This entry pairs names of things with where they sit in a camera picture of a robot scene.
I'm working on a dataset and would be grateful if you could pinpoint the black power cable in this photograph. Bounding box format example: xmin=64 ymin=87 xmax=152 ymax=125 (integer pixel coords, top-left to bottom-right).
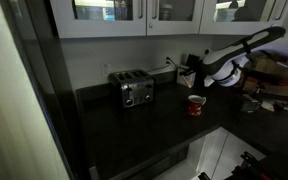
xmin=147 ymin=57 xmax=178 ymax=74

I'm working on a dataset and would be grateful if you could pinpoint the wide glass cabinet door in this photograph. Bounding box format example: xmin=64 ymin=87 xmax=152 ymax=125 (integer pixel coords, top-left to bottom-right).
xmin=49 ymin=0 xmax=148 ymax=39

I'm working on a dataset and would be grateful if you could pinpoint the white wall outlet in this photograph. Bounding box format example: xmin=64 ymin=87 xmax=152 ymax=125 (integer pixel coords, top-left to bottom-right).
xmin=101 ymin=62 xmax=112 ymax=76

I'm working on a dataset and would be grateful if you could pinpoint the brown cardboard box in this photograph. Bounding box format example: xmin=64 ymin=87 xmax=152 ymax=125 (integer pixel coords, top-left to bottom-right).
xmin=250 ymin=53 xmax=288 ymax=98

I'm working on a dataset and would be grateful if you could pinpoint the orange marker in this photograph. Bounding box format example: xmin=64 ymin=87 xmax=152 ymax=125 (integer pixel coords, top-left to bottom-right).
xmin=180 ymin=75 xmax=190 ymax=88

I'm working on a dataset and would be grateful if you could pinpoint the black countertop holder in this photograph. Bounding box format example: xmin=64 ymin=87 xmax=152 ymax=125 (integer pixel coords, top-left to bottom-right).
xmin=186 ymin=53 xmax=201 ymax=69

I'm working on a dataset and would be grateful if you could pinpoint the white countertop box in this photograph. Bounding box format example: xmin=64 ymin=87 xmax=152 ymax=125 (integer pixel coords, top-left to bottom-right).
xmin=176 ymin=66 xmax=197 ymax=89

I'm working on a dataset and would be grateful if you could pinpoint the red-handled clamp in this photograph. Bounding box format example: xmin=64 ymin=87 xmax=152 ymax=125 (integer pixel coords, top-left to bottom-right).
xmin=232 ymin=151 xmax=272 ymax=180

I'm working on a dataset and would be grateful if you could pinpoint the steel four-slot toaster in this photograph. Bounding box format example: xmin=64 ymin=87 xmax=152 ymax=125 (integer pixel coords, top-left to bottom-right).
xmin=107 ymin=69 xmax=156 ymax=109

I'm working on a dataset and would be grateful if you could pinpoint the small metal countertop item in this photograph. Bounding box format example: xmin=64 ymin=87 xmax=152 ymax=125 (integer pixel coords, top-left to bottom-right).
xmin=240 ymin=94 xmax=262 ymax=113

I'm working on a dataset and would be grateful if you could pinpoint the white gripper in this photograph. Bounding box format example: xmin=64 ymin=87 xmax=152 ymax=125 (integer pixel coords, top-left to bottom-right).
xmin=179 ymin=68 xmax=216 ymax=89

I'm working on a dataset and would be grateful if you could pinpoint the jar inside cabinet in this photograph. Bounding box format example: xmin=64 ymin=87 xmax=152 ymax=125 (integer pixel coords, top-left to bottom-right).
xmin=158 ymin=3 xmax=174 ymax=21

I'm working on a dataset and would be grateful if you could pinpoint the red floral mug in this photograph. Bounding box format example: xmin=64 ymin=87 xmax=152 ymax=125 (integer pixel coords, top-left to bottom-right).
xmin=187 ymin=94 xmax=207 ymax=117

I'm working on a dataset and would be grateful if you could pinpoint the narrow glass cabinet door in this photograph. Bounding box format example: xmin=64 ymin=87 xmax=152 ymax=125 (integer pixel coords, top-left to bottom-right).
xmin=146 ymin=0 xmax=206 ymax=36

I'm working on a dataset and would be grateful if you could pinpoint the white lower cabinet door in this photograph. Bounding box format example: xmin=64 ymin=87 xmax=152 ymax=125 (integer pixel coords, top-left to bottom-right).
xmin=187 ymin=127 xmax=230 ymax=180
xmin=212 ymin=132 xmax=267 ymax=180

